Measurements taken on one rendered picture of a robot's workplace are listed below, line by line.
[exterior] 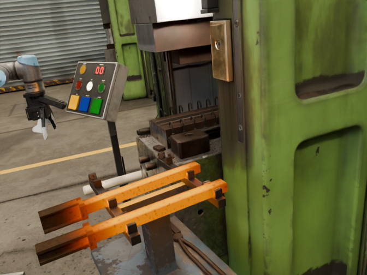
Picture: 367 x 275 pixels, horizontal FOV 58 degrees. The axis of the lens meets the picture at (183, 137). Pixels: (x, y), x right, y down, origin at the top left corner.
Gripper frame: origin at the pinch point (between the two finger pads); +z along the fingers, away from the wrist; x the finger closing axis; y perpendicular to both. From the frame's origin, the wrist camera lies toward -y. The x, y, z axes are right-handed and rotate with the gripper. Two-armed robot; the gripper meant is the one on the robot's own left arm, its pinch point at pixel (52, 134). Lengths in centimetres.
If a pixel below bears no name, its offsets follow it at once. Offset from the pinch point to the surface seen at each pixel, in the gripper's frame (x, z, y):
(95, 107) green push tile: -13.1, -6.8, -18.6
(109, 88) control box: -12.7, -15.3, -27.0
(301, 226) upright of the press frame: 52, 28, -94
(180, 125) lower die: 27, -6, -57
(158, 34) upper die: 29, -39, -53
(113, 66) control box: -17.7, -24.9, -29.9
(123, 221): 88, -7, -41
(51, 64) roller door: -724, 41, 219
